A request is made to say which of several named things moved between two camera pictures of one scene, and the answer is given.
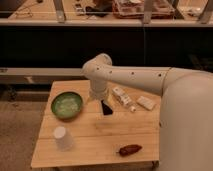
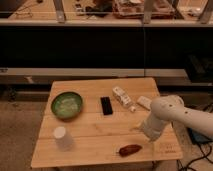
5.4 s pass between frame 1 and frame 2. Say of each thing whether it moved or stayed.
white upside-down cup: stayed
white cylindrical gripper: moved
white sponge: stayed
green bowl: stayed
